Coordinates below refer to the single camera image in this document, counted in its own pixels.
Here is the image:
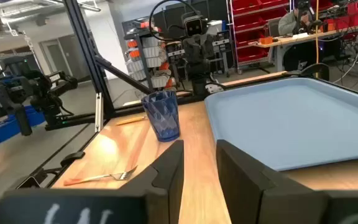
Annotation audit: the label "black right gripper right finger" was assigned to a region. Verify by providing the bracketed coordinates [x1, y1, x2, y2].
[215, 139, 358, 224]

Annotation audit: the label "blue translucent plastic cup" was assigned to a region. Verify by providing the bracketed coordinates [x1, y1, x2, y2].
[140, 90, 181, 143]

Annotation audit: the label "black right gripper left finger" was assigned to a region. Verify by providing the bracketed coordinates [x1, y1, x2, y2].
[0, 139, 185, 224]

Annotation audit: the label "black clamp knob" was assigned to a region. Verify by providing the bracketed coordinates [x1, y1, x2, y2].
[60, 151, 86, 168]

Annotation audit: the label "yellow cable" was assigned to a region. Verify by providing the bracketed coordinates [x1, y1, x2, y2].
[314, 0, 320, 79]

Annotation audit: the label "red bin shelf rack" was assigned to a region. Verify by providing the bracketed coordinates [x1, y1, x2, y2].
[227, 0, 292, 72]

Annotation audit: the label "white and orange parts rack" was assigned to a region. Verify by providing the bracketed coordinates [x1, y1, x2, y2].
[124, 21, 175, 91]

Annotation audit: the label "wooden workbench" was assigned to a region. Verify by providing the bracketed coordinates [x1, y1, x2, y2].
[253, 21, 358, 73]

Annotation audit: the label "person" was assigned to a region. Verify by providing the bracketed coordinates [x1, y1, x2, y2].
[277, 0, 323, 73]

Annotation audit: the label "grey double door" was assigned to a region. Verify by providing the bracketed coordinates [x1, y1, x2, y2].
[40, 33, 90, 82]

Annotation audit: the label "orange-handled metal fork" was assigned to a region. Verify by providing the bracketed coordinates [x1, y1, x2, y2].
[63, 165, 139, 187]

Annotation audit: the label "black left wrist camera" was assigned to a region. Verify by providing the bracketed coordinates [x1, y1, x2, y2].
[181, 12, 208, 37]

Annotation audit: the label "light blue plastic tray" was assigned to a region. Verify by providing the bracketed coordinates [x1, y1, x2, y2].
[203, 77, 358, 172]

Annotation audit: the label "tangled black workbench cables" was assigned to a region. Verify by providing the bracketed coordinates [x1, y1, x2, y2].
[329, 27, 358, 85]

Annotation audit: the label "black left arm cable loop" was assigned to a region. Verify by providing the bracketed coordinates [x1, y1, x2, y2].
[149, 0, 202, 42]

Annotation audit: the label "silver frame bracket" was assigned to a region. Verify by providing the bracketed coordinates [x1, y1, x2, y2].
[94, 92, 104, 133]

